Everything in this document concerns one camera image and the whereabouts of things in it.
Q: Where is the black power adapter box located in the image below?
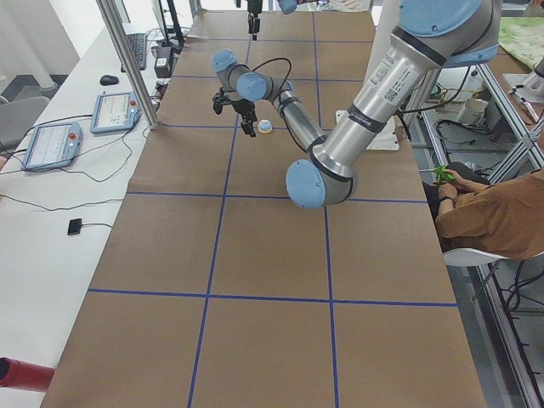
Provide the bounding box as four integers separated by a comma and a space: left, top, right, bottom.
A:
154, 47, 173, 79

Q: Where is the small black square device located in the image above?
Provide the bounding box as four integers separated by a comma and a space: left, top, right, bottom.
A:
67, 218, 82, 236

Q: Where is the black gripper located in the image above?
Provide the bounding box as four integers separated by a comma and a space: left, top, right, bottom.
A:
229, 97, 258, 137
247, 0, 263, 40

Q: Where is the person seated in background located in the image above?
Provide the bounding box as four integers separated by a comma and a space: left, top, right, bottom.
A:
422, 162, 543, 261

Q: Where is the black computer mouse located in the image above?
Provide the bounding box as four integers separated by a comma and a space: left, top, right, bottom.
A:
99, 75, 119, 86

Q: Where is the far blue teach pendant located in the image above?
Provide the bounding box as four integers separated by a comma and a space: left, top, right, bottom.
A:
89, 92, 141, 134

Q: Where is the blue bell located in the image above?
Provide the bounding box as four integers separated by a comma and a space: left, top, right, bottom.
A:
258, 119, 273, 134

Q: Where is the green handheld tool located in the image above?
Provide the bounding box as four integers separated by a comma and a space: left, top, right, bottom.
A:
432, 165, 455, 185

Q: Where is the near blue teach pendant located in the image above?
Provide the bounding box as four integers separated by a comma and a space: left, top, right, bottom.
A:
20, 122, 82, 172

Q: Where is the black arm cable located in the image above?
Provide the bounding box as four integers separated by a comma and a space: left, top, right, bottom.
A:
249, 57, 307, 150

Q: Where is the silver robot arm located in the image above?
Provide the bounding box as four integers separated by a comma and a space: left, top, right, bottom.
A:
212, 1, 502, 208
246, 0, 307, 40

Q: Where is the black keyboard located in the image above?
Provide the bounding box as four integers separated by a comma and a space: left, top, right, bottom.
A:
126, 33, 147, 71

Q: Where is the blue teach pendant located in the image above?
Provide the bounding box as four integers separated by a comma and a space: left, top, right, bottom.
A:
89, 92, 141, 134
20, 122, 82, 172

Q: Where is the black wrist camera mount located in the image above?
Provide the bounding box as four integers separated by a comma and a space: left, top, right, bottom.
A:
212, 88, 230, 115

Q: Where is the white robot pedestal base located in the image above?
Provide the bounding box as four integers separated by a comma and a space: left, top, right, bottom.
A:
335, 0, 431, 151

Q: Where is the aluminium frame post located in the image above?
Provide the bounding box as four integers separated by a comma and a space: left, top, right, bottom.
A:
96, 0, 158, 130

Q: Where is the red cylinder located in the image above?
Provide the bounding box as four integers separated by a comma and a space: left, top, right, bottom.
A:
1, 357, 55, 392

